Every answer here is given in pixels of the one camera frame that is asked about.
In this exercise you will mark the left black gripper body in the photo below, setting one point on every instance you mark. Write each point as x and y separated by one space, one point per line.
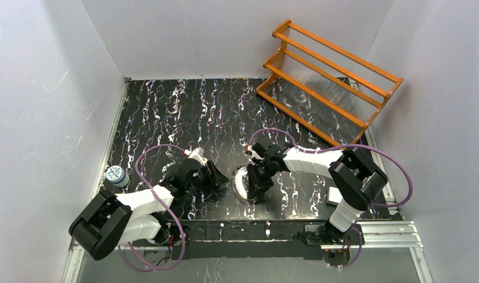
207 176

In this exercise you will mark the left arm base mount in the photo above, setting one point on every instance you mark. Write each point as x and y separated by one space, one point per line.
168 235

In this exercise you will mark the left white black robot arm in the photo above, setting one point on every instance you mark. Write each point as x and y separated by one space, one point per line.
110 220

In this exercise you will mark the orange wooden rack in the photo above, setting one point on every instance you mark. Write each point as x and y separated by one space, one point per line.
329 90

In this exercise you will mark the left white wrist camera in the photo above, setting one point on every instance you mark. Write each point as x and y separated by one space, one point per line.
196 154

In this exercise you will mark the white red keyring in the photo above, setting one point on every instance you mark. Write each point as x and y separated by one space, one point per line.
245 183

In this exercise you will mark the aluminium frame rail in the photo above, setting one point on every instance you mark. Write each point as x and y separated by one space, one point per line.
375 234

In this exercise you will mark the small blue white jar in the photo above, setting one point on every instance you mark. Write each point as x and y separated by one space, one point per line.
117 176

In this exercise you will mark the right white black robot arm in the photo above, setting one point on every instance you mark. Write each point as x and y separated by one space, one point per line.
356 176

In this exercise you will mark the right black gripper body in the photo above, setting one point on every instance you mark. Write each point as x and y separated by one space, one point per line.
258 171

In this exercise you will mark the white box with red mark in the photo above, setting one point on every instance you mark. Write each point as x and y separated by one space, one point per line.
333 197

